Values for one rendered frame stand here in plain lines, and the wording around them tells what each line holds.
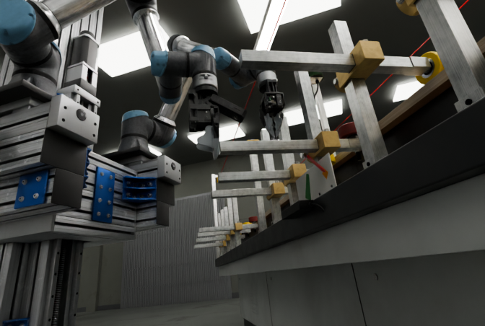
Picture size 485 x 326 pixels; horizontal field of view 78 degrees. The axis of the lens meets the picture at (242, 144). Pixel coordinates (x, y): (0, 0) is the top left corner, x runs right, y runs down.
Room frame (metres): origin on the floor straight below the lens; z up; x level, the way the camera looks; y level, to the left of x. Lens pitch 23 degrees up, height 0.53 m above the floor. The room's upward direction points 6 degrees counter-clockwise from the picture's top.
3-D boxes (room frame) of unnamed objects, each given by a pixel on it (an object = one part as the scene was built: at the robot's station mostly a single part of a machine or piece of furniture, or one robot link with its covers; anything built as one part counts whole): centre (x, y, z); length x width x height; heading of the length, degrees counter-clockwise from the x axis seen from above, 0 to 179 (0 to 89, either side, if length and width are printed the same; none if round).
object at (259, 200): (1.61, -0.06, 0.92); 0.05 x 0.04 x 0.45; 13
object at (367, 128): (0.62, -0.29, 0.87); 0.03 x 0.03 x 0.48; 13
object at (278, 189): (1.33, -0.12, 0.84); 0.13 x 0.06 x 0.05; 13
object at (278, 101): (0.97, -0.12, 1.11); 0.09 x 0.08 x 0.12; 13
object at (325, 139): (0.85, -0.24, 0.84); 0.13 x 0.06 x 0.05; 13
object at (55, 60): (0.74, 0.61, 1.20); 0.13 x 0.12 x 0.14; 15
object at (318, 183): (0.89, -0.20, 0.75); 0.26 x 0.01 x 0.10; 13
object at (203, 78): (0.75, 0.09, 1.05); 0.08 x 0.08 x 0.05
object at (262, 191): (1.30, -0.06, 0.84); 0.43 x 0.03 x 0.04; 103
